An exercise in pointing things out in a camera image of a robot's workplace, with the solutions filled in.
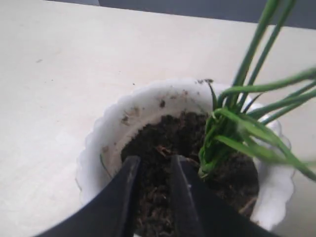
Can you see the red anthurium artificial plant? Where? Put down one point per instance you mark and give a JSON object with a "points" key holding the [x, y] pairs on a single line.
{"points": [[233, 126]]}

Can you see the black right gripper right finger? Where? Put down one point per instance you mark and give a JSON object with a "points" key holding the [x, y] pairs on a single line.
{"points": [[198, 212]]}

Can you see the white scalloped flower pot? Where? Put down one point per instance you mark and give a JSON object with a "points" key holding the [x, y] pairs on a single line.
{"points": [[100, 158]]}

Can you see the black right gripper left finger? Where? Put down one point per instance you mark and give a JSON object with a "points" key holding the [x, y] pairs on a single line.
{"points": [[111, 213]]}

